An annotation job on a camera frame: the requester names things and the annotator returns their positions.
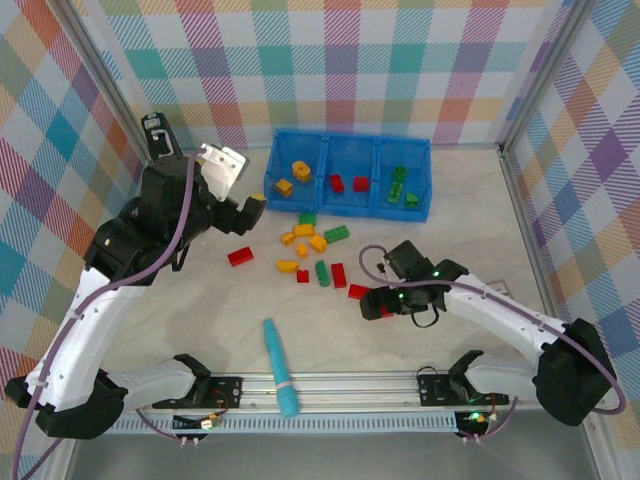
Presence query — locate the slotted grey cable duct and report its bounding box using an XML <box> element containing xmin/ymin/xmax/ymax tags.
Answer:
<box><xmin>79</xmin><ymin>413</ymin><xmax>464</xmax><ymax>435</ymax></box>

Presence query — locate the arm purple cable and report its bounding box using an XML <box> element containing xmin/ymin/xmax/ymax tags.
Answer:
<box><xmin>9</xmin><ymin>151</ymin><xmax>209</xmax><ymax>480</ymax></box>
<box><xmin>359</xmin><ymin>243</ymin><xmax>627</xmax><ymax>446</ymax></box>

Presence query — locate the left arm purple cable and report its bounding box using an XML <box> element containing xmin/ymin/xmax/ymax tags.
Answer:
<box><xmin>9</xmin><ymin>151</ymin><xmax>209</xmax><ymax>480</ymax></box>

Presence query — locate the teal marker pen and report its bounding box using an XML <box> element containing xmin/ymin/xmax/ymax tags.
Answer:
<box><xmin>262</xmin><ymin>317</ymin><xmax>301</xmax><ymax>419</ymax></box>

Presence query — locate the blue three-compartment bin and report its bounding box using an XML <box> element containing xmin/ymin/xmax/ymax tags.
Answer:
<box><xmin>262</xmin><ymin>127</ymin><xmax>432</xmax><ymax>222</ymax></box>

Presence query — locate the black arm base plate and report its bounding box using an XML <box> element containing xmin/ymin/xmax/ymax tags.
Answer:
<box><xmin>417</xmin><ymin>372</ymin><xmax>510</xmax><ymax>407</ymax></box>
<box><xmin>152</xmin><ymin>374</ymin><xmax>244</xmax><ymax>409</ymax></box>

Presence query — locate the long aluminium mounting rail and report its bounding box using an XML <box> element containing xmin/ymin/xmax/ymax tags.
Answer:
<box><xmin>52</xmin><ymin>370</ymin><xmax>604</xmax><ymax>414</ymax></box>

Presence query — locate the black panel with handle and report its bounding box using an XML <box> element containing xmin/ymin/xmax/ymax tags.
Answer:
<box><xmin>140</xmin><ymin>112</ymin><xmax>182</xmax><ymax>162</ymax></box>

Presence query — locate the aluminium side rail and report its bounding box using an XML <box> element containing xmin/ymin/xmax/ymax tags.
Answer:
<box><xmin>497</xmin><ymin>142</ymin><xmax>564</xmax><ymax>321</ymax></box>

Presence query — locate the aluminium frame post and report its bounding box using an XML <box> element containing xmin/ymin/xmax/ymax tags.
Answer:
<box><xmin>58</xmin><ymin>0</ymin><xmax>154</xmax><ymax>166</ymax></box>
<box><xmin>497</xmin><ymin>0</ymin><xmax>599</xmax><ymax>151</ymax></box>

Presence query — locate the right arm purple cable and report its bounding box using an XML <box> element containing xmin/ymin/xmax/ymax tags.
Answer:
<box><xmin>359</xmin><ymin>243</ymin><xmax>627</xmax><ymax>446</ymax></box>

